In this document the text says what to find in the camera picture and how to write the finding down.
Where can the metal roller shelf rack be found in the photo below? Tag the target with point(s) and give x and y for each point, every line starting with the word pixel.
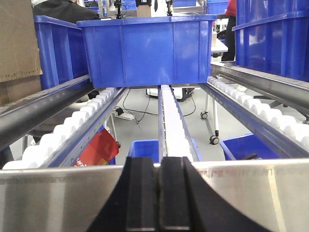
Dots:
pixel 274 193

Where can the blue plastic bins right stack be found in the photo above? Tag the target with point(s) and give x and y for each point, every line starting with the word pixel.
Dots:
pixel 272 36

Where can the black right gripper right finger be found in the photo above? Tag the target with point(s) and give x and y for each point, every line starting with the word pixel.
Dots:
pixel 188 204

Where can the white power strip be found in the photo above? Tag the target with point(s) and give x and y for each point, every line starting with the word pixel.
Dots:
pixel 119 113

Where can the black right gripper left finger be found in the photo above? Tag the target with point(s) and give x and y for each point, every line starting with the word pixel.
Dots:
pixel 131 207

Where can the blue plastic bin left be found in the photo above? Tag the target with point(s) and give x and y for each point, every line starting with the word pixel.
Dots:
pixel 62 52

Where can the blue bin lower middle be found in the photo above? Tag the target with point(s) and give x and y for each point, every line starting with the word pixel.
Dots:
pixel 178 148

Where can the blue plastic bin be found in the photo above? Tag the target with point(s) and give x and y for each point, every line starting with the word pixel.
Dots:
pixel 62 52
pixel 148 51

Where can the person in black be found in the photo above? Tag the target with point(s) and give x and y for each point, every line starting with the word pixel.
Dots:
pixel 66 10

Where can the brown cardboard carton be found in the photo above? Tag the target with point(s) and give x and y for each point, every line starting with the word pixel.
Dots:
pixel 20 66

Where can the red packet below shelf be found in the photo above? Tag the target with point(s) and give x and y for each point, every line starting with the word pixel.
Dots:
pixel 101 150

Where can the blue plastic bin centre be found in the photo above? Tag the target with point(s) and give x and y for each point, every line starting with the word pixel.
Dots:
pixel 148 51

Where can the person in red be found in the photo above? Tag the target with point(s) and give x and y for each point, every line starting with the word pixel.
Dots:
pixel 230 34

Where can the blue bin lower right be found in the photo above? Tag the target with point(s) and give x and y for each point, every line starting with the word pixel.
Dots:
pixel 246 147

